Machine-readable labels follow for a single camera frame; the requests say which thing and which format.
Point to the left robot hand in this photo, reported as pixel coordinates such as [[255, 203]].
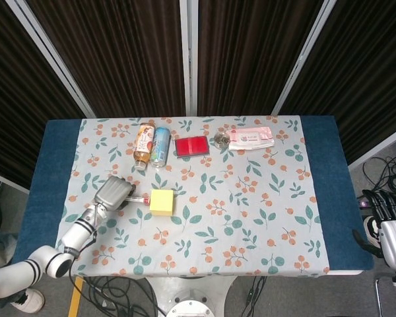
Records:
[[113, 194]]

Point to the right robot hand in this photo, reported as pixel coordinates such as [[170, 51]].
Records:
[[392, 241]]

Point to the red marker pen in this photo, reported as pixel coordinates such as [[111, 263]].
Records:
[[138, 199]]

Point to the yellow sticky note block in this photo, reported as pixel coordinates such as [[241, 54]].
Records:
[[162, 202]]

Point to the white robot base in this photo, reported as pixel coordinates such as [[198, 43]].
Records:
[[189, 297]]

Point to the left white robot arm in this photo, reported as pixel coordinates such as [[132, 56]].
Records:
[[43, 254]]

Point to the orange tea bottle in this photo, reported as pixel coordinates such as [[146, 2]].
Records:
[[144, 145]]

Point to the light blue drink can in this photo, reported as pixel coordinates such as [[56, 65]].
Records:
[[160, 147]]

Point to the blue table mat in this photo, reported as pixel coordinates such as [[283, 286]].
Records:
[[49, 165]]

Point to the red ink pad box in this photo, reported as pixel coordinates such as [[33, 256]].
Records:
[[191, 146]]

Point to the floral tablecloth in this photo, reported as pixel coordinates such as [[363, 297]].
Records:
[[217, 211]]

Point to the white sneaker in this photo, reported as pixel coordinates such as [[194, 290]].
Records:
[[31, 301]]

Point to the pink wet wipes pack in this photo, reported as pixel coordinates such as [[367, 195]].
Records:
[[250, 138]]

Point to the white partition frame post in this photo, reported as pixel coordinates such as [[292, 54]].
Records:
[[51, 56], [300, 56], [188, 57]]

